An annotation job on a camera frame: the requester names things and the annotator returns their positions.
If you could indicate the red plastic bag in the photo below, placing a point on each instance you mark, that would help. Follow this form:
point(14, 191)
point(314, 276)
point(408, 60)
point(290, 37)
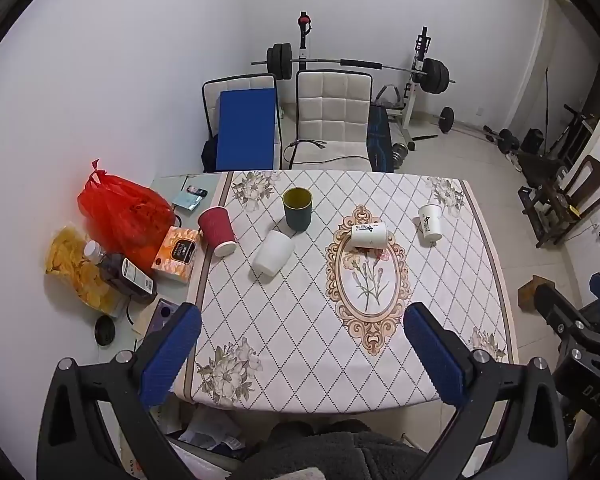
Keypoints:
point(125, 215)

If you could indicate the black exercise machine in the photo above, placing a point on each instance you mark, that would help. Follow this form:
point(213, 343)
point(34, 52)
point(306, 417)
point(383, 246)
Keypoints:
point(572, 127)

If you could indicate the white barbell rack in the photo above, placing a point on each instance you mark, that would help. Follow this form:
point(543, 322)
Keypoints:
point(414, 60)

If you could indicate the black and blue bench pad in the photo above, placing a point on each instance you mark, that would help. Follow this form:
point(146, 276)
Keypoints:
point(380, 140)

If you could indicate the dark green cup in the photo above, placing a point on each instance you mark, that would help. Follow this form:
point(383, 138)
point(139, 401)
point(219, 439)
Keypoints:
point(297, 210)

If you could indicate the white cup with dark print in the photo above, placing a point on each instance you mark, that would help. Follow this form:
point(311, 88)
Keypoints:
point(430, 222)

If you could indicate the white padded chair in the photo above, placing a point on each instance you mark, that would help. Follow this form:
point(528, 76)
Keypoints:
point(332, 110)
point(240, 82)

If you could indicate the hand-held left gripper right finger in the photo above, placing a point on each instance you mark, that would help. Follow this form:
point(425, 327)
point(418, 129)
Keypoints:
point(436, 355)

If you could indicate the barbell with black plates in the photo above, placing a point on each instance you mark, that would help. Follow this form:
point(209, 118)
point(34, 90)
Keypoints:
point(437, 76)

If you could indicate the wooden block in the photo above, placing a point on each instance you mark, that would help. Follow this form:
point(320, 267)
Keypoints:
point(532, 292)

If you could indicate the small black device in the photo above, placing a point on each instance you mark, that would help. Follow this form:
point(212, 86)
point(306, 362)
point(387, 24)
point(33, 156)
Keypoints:
point(196, 191)

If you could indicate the white cup with red print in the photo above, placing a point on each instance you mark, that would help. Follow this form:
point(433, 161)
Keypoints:
point(369, 236)

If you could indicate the crumpled papers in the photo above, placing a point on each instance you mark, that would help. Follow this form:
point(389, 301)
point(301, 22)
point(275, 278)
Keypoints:
point(210, 432)

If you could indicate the red ribbed paper cup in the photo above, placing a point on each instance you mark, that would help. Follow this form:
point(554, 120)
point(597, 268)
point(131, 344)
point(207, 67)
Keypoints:
point(217, 230)

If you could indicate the black round lid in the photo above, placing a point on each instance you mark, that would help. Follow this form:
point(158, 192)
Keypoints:
point(105, 330)

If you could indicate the purple box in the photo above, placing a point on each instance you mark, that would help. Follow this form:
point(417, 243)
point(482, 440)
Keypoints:
point(161, 315)

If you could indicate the black bag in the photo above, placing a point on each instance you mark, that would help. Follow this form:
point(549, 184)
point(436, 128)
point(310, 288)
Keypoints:
point(209, 155)

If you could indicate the floral patterned tablecloth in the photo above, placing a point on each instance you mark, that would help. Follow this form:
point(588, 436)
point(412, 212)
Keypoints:
point(290, 330)

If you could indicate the blue flat board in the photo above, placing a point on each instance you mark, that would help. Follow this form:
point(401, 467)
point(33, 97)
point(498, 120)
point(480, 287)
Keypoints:
point(245, 130)

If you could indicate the dark wooden chair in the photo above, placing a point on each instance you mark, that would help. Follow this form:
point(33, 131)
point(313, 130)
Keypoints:
point(562, 200)

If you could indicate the yellow snack bag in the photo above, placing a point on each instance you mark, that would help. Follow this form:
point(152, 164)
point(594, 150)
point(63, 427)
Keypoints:
point(75, 270)

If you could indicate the plain white cup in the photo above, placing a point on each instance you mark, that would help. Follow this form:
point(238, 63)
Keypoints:
point(273, 258)

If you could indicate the orange tissue box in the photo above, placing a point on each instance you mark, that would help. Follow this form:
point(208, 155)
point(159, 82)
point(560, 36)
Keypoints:
point(176, 259)

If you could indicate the teal packet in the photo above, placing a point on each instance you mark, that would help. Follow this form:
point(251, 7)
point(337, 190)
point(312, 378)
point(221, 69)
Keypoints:
point(187, 201)

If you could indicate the small barbell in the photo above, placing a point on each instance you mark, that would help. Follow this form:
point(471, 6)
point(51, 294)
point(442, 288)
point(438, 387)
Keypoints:
point(447, 120)

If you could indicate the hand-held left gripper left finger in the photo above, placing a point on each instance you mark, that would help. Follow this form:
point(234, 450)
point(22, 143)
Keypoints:
point(172, 355)

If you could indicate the black dumbbells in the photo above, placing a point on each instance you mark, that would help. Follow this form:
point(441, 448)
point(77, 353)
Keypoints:
point(505, 140)

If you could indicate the brown glass bottle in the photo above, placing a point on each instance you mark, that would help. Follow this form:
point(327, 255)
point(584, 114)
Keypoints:
point(122, 272)

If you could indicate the person's dark fleece clothing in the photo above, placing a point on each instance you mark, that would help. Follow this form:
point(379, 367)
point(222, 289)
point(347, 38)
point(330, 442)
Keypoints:
point(330, 452)

